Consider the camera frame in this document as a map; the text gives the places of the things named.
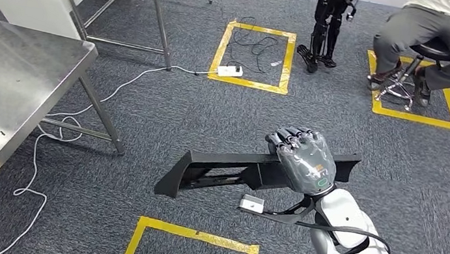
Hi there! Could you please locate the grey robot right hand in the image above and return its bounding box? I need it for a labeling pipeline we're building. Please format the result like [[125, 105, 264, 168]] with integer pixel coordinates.
[[259, 123, 343, 200]]

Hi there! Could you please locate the black long plastic part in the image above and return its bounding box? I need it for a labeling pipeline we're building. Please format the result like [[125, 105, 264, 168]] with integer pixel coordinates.
[[154, 128, 363, 223]]

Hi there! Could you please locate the yellow floor tape square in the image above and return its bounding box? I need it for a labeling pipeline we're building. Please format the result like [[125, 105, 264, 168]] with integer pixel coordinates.
[[358, 49, 450, 132], [120, 214, 263, 254], [206, 18, 299, 97]]

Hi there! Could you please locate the white power strip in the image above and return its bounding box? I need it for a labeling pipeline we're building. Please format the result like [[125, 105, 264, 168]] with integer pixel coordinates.
[[216, 62, 246, 81]]

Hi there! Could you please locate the black small humanoid robot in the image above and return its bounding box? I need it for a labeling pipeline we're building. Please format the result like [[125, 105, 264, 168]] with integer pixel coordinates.
[[294, 0, 363, 79]]

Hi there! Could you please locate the black stool chrome base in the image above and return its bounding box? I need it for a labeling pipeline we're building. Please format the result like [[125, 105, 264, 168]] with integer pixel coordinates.
[[373, 30, 450, 117]]

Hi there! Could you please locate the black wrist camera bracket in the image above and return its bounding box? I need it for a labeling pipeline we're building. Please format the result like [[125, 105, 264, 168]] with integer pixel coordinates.
[[237, 186, 317, 229]]

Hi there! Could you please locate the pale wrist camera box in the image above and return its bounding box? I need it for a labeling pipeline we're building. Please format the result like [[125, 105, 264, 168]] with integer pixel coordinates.
[[238, 193, 266, 215]]

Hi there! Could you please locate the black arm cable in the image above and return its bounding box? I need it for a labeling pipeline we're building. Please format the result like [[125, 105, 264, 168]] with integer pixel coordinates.
[[292, 219, 395, 254]]

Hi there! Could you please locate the black floor cable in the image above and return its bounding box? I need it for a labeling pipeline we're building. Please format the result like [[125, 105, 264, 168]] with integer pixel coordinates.
[[227, 14, 283, 77]]

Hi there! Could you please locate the white floor cable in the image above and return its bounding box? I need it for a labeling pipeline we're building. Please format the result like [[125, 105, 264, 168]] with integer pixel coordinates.
[[0, 41, 219, 254]]

